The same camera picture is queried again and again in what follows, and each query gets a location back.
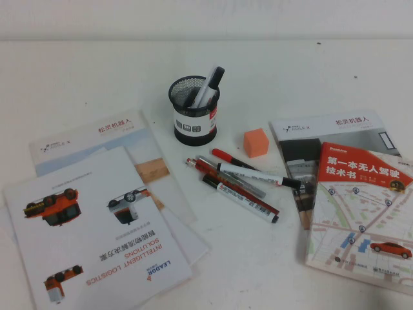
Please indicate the black mesh pen holder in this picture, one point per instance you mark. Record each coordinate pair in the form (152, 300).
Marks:
(193, 129)

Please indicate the white board marker black cap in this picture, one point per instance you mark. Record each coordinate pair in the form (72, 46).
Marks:
(251, 174)

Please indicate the white marker with red label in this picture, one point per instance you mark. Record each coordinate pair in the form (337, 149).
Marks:
(245, 201)

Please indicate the orange foam cube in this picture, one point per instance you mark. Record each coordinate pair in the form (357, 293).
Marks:
(256, 143)

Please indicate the grey pen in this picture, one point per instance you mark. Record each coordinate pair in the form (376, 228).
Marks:
(252, 189)

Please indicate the red book with map cover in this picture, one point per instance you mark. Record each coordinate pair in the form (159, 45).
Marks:
(355, 210)

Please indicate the AgileX brochure with grey interior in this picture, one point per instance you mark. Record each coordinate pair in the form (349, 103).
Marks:
(322, 129)

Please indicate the white Leador logistics brochure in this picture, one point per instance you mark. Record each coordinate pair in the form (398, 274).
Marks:
(96, 226)

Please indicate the AgileX brochure with blue sky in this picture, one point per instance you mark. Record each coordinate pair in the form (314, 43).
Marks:
(96, 135)

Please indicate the white marker with black cap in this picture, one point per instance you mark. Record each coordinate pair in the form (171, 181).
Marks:
(209, 84)

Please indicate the black pen with red cap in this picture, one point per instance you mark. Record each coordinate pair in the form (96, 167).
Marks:
(222, 153)

